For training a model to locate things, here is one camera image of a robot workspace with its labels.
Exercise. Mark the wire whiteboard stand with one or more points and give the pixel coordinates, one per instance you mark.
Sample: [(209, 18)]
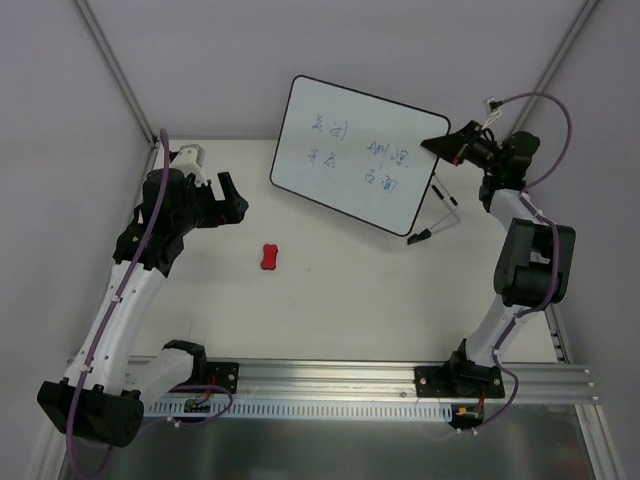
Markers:
[(442, 213)]

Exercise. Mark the aluminium corner post right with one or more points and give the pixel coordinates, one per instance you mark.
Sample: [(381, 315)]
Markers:
[(576, 26)]

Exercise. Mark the black-framed whiteboard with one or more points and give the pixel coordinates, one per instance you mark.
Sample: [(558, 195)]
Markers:
[(356, 153)]

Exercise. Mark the white slotted cable duct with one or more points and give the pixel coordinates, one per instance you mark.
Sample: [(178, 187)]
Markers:
[(412, 410)]

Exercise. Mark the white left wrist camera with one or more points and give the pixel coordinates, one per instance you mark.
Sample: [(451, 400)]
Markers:
[(190, 161)]

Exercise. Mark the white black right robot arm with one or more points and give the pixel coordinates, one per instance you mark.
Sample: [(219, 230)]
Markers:
[(532, 270)]

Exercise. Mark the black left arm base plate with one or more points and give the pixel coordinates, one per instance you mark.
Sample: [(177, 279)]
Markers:
[(223, 374)]

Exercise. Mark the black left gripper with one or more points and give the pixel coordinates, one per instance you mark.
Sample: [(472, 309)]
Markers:
[(214, 201)]

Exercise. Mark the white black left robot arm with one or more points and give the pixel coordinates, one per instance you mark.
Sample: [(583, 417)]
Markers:
[(97, 400)]

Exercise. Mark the red bone-shaped eraser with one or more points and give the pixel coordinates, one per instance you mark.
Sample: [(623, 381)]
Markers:
[(269, 257)]

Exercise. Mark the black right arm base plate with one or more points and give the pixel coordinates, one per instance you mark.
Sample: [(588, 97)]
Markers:
[(445, 382)]

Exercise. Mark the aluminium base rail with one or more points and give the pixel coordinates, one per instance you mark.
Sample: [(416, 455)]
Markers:
[(539, 383)]

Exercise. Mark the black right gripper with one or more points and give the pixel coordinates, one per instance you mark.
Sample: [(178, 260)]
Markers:
[(466, 147)]

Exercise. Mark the aluminium corner post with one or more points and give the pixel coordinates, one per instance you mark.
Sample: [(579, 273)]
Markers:
[(576, 26), (105, 51)]

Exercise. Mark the aluminium corner post left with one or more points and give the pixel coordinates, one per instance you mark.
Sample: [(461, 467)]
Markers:
[(105, 51)]

